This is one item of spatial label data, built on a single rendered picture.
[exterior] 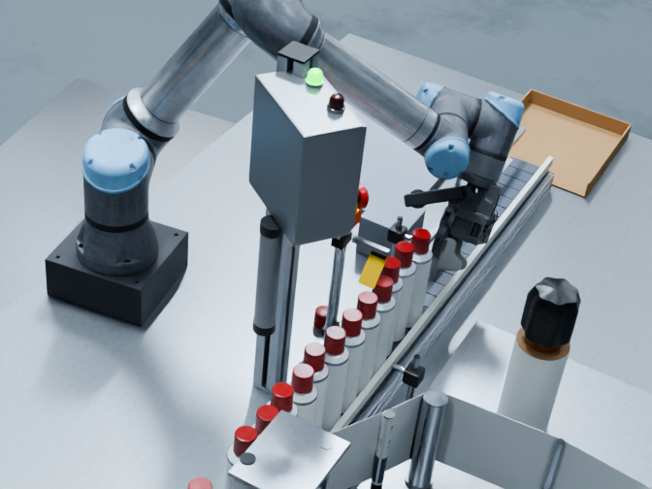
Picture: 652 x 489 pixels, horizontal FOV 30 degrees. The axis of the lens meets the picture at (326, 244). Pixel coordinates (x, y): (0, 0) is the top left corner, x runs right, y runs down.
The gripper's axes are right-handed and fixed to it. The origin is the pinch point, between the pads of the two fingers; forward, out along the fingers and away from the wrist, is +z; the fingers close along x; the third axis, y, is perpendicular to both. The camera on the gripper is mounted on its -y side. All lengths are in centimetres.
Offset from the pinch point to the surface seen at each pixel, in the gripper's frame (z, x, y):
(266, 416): 18, -60, 1
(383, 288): 0.1, -29.4, 1.3
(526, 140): -26, 65, -7
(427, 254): -5.2, -13.3, 1.8
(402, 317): 7.0, -13.5, 1.4
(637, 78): -54, 281, -24
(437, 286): 3.0, 5.8, 0.4
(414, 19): -47, 268, -117
